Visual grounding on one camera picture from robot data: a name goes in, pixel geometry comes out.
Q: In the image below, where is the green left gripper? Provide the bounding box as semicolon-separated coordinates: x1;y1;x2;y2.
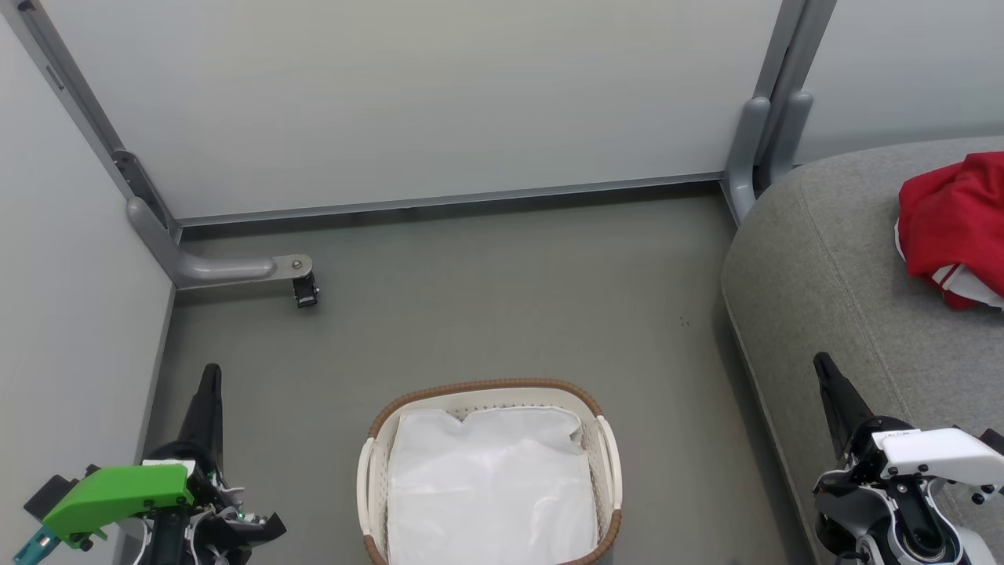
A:
43;363;230;550

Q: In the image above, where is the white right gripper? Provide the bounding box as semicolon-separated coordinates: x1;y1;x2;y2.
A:
813;352;1004;503

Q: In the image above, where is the red garment with striped trim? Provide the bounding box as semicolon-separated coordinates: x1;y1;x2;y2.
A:
896;151;1004;277

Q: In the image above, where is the white laundry basket brown rim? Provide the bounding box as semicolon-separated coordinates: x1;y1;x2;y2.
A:
357;379;624;565

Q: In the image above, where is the white cloth basket liner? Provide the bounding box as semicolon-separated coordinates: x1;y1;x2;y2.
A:
387;406;599;565

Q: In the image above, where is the grey fabric sofa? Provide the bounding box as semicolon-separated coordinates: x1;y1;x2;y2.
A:
721;137;1004;565

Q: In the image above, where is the grey partition foot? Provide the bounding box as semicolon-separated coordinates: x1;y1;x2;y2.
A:
127;196;313;290

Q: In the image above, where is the grey partition post with brackets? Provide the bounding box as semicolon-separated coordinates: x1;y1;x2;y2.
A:
725;0;837;225

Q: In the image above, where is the slanted grey partition frame post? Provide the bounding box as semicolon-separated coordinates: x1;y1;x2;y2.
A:
0;0;183;240

